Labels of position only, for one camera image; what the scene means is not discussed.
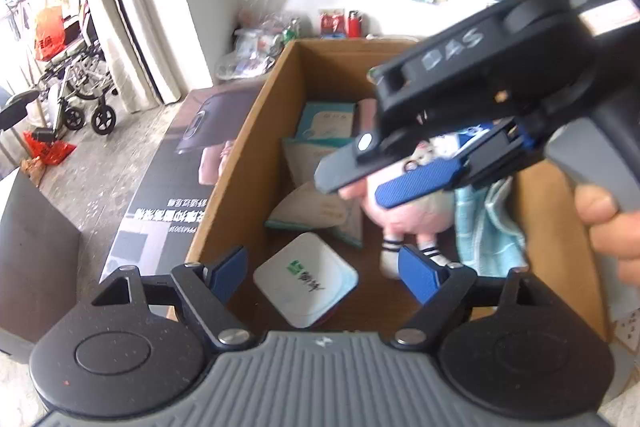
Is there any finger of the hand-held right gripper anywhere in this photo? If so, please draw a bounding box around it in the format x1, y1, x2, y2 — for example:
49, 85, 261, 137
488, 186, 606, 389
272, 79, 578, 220
314, 117, 427, 196
375, 119, 544, 210

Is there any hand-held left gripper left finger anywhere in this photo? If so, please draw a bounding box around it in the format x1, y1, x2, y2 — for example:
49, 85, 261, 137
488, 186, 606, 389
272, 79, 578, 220
90, 246, 253, 350

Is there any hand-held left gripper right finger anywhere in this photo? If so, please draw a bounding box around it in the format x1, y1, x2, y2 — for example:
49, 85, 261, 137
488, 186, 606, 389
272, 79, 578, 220
390, 244, 547, 350

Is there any pink plush doll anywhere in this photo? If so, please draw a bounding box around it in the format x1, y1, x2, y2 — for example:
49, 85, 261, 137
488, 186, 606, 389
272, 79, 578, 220
336, 137, 464, 281

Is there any teal white face mask pack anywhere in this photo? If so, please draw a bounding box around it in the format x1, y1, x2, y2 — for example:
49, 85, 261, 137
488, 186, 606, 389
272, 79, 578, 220
295, 101, 359, 143
281, 138, 352, 188

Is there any white snack packet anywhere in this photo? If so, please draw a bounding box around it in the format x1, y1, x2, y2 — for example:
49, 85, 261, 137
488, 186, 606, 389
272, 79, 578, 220
264, 183, 365, 249

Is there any white square packet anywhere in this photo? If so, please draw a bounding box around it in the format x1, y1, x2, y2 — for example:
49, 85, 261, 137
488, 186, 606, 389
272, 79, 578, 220
252, 232, 360, 328

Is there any light blue towel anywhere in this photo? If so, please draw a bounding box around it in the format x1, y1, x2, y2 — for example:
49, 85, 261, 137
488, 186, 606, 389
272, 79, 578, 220
452, 179, 529, 278

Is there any brown cardboard box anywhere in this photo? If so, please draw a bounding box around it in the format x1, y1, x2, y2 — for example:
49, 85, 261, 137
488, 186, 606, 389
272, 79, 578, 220
167, 38, 614, 344

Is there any person's right hand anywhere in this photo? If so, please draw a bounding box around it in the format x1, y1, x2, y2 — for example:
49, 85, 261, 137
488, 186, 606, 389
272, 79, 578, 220
574, 184, 640, 286

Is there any large printed flat carton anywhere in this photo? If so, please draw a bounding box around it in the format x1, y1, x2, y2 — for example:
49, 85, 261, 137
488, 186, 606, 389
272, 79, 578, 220
100, 86, 271, 281

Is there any red white box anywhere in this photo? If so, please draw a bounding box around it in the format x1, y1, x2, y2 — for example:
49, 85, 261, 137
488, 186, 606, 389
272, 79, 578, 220
318, 7, 347, 37

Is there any white crumpled bag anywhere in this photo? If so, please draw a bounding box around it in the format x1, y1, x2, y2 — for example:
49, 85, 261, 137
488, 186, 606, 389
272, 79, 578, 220
215, 27, 281, 80

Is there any clear plastic bag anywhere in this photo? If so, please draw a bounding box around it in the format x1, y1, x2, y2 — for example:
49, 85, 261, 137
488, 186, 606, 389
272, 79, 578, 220
237, 0, 302, 38

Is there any dark cabinet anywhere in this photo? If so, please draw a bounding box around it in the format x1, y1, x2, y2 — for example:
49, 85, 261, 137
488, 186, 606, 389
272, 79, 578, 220
0, 169, 82, 356

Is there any red plastic stool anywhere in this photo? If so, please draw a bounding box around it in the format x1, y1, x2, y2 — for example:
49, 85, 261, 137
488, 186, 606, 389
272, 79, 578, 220
22, 131, 77, 167

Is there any wheelchair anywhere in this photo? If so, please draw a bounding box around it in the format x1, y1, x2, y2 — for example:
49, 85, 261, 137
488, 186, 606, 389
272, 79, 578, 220
37, 0, 119, 138

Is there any black round stool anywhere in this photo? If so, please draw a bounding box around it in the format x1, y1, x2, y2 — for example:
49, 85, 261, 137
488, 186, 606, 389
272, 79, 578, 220
0, 89, 41, 134

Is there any beige curtain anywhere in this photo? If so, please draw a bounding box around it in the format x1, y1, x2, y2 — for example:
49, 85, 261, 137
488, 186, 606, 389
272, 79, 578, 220
72, 0, 184, 108

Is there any red plastic bag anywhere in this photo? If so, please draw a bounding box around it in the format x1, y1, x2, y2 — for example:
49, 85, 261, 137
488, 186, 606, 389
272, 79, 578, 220
32, 7, 66, 62

